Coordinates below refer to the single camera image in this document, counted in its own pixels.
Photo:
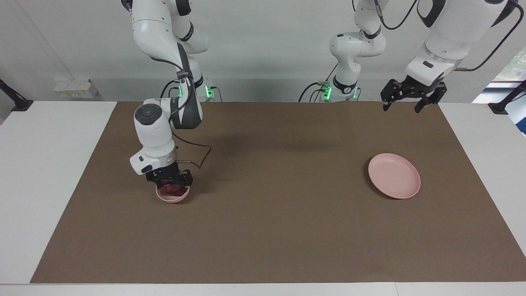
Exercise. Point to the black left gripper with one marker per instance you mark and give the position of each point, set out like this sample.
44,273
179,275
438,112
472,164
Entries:
419,90

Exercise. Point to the black clamp mount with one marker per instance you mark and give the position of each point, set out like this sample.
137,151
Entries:
18,105
499,108

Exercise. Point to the white wall socket box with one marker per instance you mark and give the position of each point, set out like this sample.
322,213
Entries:
76,88

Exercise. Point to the window with green view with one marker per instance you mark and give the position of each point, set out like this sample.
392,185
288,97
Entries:
513,68

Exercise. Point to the pink plate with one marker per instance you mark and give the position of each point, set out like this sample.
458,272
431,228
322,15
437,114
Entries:
394,176

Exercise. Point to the brown table mat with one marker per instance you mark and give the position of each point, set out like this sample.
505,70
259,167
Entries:
267,230

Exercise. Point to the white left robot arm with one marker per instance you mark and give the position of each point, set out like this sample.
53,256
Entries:
448,37

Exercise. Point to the red apple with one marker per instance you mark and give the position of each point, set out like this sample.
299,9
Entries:
171,190

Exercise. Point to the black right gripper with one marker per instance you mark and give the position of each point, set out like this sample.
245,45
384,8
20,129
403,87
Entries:
168,174

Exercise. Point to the pink bowl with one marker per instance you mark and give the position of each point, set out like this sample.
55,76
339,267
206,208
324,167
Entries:
172,199

